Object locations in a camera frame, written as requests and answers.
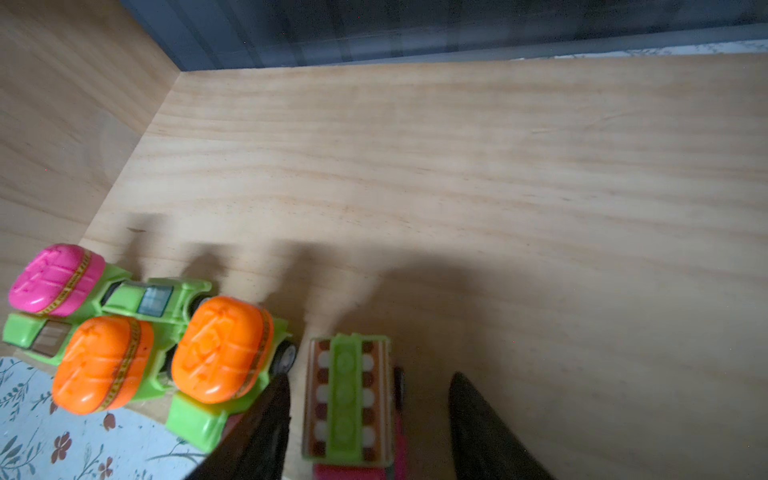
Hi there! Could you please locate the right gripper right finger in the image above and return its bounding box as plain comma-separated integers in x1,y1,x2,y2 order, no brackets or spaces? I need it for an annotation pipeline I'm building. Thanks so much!
449,372,552,480

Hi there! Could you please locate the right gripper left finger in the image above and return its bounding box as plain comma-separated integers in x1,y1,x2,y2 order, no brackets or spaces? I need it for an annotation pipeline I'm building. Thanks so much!
186,374,291,480

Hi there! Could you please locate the pink green toy truck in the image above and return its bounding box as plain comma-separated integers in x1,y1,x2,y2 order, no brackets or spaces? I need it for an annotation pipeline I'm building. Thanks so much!
302,333,407,479

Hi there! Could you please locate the orange green toy car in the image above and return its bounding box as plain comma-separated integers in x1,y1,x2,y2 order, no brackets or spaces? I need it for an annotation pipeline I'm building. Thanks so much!
52,315,180,415

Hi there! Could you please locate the pink green toy car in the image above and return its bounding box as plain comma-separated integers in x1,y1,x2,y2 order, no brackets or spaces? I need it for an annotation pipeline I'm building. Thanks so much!
2,244,213,365

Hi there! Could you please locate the wooden two-tier shelf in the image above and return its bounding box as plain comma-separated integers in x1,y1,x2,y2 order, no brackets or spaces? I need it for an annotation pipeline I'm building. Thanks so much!
1,1,767,479

